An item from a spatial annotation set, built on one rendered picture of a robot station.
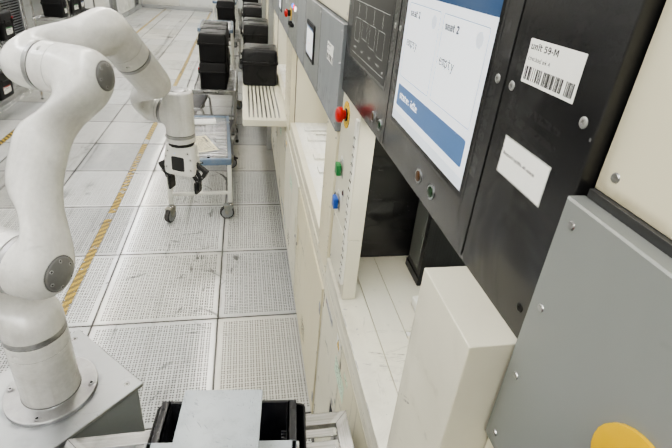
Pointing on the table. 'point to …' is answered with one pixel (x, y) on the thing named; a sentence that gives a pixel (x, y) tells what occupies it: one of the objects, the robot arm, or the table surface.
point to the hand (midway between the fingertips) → (184, 187)
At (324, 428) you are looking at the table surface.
